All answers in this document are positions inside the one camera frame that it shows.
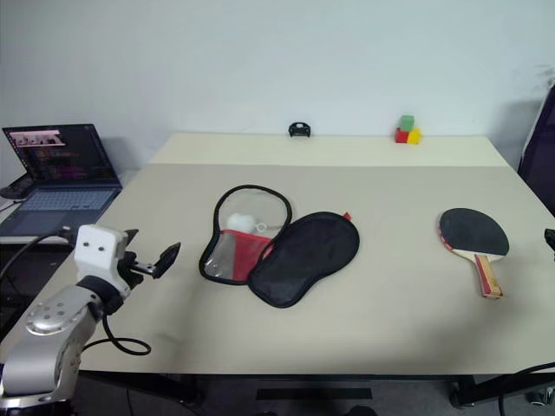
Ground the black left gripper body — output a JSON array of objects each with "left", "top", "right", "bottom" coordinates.
[{"left": 114, "top": 248, "right": 157, "bottom": 291}]

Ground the black table tennis paddle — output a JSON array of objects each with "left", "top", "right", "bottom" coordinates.
[{"left": 437, "top": 207, "right": 511, "bottom": 300}]

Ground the black paddle cover pouch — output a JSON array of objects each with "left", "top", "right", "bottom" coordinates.
[{"left": 198, "top": 184, "right": 362, "bottom": 309}]

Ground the open dark laptop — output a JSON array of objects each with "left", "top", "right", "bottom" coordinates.
[{"left": 0, "top": 124, "right": 124, "bottom": 238}]

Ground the dark office chair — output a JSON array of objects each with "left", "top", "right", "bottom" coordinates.
[{"left": 517, "top": 81, "right": 555, "bottom": 218}]

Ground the white fluffy pompom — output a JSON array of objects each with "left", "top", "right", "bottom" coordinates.
[{"left": 226, "top": 211, "right": 258, "bottom": 233}]

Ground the black handheld device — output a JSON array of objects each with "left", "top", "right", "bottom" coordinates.
[{"left": 0, "top": 177, "right": 34, "bottom": 202}]

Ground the grey caster wheel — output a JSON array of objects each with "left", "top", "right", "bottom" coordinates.
[{"left": 526, "top": 387, "right": 551, "bottom": 406}]

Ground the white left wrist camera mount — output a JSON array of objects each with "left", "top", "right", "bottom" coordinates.
[{"left": 72, "top": 224, "right": 132, "bottom": 301}]

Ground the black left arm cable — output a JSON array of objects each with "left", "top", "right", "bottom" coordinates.
[{"left": 81, "top": 309, "right": 153, "bottom": 358}]

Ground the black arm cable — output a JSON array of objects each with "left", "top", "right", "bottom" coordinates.
[
  {"left": 497, "top": 362, "right": 555, "bottom": 416},
  {"left": 81, "top": 309, "right": 153, "bottom": 358}
]

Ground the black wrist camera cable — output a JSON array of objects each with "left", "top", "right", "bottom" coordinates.
[{"left": 0, "top": 226, "right": 74, "bottom": 278}]

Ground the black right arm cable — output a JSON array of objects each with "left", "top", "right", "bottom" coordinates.
[{"left": 497, "top": 362, "right": 555, "bottom": 416}]

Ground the black table frame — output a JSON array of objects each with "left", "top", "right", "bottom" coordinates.
[{"left": 77, "top": 368, "right": 555, "bottom": 409}]

